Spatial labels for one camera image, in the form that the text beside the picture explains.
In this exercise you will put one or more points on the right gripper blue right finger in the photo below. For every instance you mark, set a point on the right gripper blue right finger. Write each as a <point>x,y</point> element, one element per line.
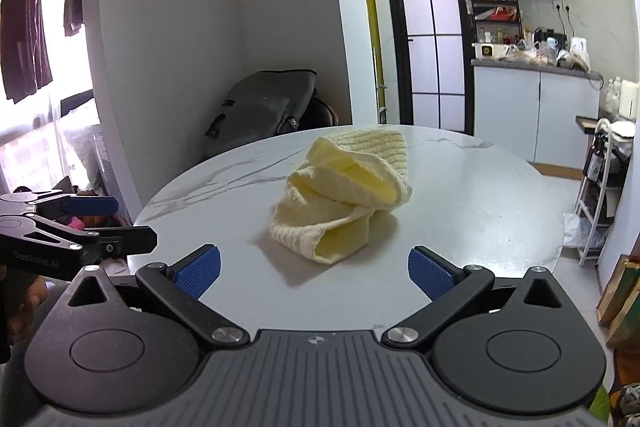
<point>455,293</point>

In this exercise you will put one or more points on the white electric kettle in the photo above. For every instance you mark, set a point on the white electric kettle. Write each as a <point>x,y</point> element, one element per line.
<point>579,49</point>

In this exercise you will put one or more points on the white toaster appliance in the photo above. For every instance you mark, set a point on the white toaster appliance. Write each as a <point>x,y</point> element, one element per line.
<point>485,51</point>

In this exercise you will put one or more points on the brown paper bag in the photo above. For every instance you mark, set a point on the brown paper bag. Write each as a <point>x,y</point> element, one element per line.
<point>619,295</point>

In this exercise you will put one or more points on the pink plush toy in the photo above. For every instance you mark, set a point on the pink plush toy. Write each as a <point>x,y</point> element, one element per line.
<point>77,224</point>

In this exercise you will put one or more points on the white metal trolley rack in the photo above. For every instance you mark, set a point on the white metal trolley rack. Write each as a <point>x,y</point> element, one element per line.
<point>603,178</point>

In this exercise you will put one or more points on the dark grey backpack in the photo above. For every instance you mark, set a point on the dark grey backpack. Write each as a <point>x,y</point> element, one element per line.
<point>260,106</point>

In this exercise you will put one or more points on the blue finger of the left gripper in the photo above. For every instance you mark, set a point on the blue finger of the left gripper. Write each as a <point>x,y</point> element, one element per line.
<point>116,243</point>
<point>76,206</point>

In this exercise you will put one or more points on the black framed glass door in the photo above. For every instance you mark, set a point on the black framed glass door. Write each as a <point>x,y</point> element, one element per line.
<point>432,46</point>

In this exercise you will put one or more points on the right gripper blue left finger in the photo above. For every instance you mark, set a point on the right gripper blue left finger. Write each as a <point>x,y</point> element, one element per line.
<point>176,289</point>

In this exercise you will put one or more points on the white lower kitchen cabinet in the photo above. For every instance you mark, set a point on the white lower kitchen cabinet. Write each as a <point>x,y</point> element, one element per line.
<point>531,110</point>

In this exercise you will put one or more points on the black chair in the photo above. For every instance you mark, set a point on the black chair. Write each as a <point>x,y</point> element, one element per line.
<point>318,114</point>

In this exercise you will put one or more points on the yellow vertical pipe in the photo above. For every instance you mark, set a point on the yellow vertical pipe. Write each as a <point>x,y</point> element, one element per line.
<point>380,88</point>

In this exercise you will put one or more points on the pale yellow knit towel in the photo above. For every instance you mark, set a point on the pale yellow knit towel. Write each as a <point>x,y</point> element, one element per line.
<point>329,200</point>

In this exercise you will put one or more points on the person's left hand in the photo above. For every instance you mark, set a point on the person's left hand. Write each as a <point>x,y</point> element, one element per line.
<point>19,323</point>

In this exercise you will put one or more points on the black spice shelf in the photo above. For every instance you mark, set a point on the black spice shelf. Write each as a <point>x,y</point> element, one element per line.
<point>496,21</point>

